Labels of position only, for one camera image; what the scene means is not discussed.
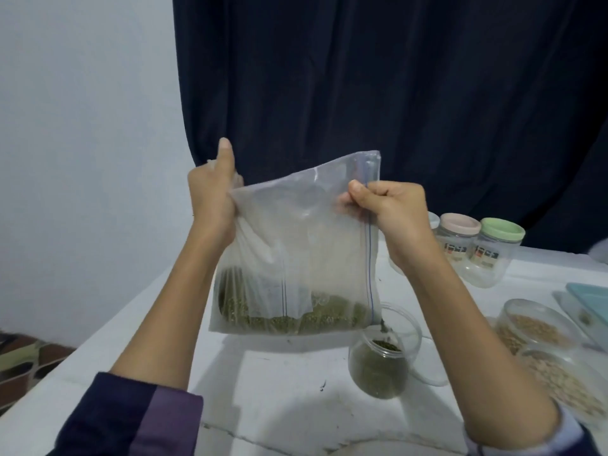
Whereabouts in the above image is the person's right hand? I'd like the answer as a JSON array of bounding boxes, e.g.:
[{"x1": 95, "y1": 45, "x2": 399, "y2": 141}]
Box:
[{"x1": 334, "y1": 179, "x2": 442, "y2": 274}]

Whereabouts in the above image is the person's left hand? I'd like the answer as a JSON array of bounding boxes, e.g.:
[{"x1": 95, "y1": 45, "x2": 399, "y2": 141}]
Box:
[{"x1": 187, "y1": 137, "x2": 245, "y2": 251}]

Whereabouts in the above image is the transparent jar blue lid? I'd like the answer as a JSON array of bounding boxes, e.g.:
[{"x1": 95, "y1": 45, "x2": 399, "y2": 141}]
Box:
[{"x1": 388, "y1": 210, "x2": 442, "y2": 277}]

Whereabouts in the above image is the transparent jar pink lid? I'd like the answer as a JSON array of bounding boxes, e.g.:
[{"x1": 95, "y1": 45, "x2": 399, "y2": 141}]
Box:
[{"x1": 436, "y1": 212, "x2": 483, "y2": 274}]

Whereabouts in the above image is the clear bag with green beans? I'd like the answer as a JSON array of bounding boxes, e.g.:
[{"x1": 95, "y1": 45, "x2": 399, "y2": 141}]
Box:
[{"x1": 208, "y1": 151, "x2": 384, "y2": 337}]

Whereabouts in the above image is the transparent jar green lid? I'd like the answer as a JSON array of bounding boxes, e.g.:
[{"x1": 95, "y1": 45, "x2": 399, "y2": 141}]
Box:
[{"x1": 462, "y1": 217, "x2": 526, "y2": 289}]

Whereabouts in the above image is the clear round lid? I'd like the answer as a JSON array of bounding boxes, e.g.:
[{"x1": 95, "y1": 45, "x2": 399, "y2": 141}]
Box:
[{"x1": 408, "y1": 327, "x2": 453, "y2": 388}]

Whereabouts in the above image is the pile of green beans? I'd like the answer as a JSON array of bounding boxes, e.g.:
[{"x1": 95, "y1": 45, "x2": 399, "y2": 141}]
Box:
[{"x1": 217, "y1": 269, "x2": 410, "y2": 399}]

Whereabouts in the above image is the pile of yellow soybeans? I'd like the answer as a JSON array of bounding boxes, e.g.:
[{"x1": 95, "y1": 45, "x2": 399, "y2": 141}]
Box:
[{"x1": 500, "y1": 315, "x2": 571, "y2": 353}]

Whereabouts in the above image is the person's left forearm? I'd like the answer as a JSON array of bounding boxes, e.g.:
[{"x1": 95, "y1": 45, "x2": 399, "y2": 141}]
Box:
[{"x1": 47, "y1": 232, "x2": 234, "y2": 456}]

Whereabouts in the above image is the person's right forearm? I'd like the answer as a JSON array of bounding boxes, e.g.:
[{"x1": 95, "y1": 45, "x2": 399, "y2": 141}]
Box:
[{"x1": 403, "y1": 250, "x2": 600, "y2": 456}]

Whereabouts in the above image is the dark navy curtain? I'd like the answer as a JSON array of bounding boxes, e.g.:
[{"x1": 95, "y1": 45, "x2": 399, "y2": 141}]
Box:
[{"x1": 172, "y1": 0, "x2": 608, "y2": 255}]

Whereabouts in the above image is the teal lidded plastic container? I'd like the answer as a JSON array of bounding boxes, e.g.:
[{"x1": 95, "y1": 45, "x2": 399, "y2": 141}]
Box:
[{"x1": 559, "y1": 282, "x2": 608, "y2": 354}]

